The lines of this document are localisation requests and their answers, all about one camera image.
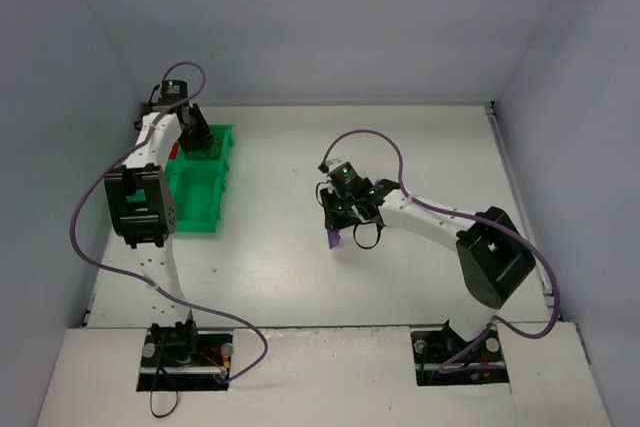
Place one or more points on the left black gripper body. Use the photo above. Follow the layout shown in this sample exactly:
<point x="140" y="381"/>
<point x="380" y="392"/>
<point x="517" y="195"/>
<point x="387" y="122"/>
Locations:
<point x="198" y="134"/>

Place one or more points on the purple curved lego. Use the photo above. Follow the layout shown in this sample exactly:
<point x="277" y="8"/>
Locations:
<point x="334" y="238"/>

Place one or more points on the red lego block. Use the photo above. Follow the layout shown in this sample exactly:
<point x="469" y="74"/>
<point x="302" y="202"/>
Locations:
<point x="174" y="151"/>

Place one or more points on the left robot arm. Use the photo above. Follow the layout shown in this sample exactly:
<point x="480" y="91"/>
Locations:
<point x="144" y="213"/>

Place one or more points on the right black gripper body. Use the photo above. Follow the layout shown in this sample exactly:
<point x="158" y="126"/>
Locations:
<point x="337" y="212"/>

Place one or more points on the green four-compartment bin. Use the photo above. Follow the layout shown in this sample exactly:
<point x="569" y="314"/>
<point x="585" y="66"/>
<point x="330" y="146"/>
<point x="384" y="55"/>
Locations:
<point x="198" y="183"/>

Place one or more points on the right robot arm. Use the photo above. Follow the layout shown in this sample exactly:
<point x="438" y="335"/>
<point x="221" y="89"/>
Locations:
<point x="493" y="264"/>

